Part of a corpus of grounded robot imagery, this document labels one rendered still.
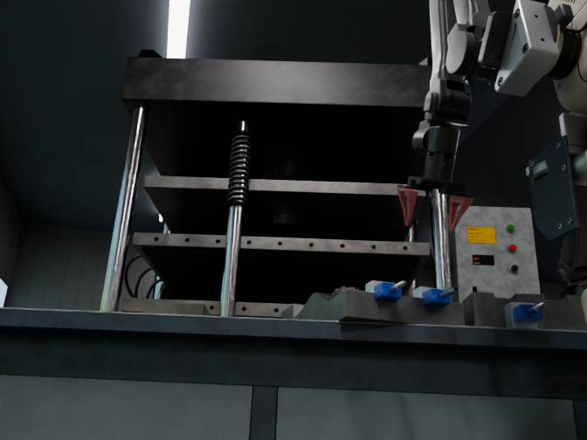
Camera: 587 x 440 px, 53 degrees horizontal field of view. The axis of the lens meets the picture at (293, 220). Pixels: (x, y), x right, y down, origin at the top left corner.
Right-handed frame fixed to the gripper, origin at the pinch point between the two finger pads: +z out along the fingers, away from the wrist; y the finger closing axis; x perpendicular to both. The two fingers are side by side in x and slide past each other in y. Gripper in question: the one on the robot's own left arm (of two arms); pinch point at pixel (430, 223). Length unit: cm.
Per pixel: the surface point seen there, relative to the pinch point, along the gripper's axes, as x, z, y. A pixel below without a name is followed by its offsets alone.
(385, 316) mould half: 4.1, 19.0, 8.0
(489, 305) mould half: -0.9, 15.6, -16.8
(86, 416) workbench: -5, 47, 63
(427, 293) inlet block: 2.6, 13.9, -0.8
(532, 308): 11.9, 12.8, -18.2
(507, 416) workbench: 11.2, 35.0, -17.5
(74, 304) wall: -665, 203, 165
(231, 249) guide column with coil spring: -97, 24, 30
